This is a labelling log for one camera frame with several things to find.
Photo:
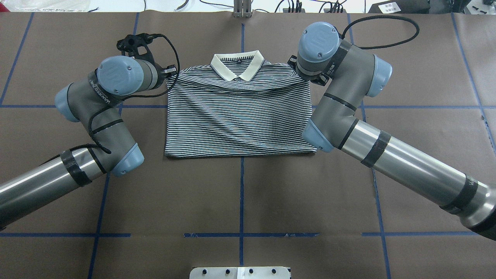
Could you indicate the black box with label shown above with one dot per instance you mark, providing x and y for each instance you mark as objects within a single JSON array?
[{"x": 400, "y": 7}]

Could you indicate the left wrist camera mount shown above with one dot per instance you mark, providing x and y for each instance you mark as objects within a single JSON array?
[{"x": 137, "y": 46}]

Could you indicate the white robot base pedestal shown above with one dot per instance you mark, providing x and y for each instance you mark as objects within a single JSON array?
[{"x": 257, "y": 272}]

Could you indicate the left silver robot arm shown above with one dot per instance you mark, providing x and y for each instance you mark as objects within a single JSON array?
[{"x": 49, "y": 152}]

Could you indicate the aluminium frame post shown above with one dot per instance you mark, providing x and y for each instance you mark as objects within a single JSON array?
[{"x": 242, "y": 9}]

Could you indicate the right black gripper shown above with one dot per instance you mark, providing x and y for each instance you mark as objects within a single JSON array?
[{"x": 318, "y": 79}]

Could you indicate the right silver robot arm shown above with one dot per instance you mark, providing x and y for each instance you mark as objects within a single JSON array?
[{"x": 350, "y": 74}]

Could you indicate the clear plastic bag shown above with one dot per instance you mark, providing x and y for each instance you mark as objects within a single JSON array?
[{"x": 47, "y": 5}]

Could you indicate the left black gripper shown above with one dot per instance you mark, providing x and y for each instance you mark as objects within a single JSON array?
[{"x": 169, "y": 71}]

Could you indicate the navy white striped polo shirt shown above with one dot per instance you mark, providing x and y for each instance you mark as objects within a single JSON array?
[{"x": 239, "y": 105}]

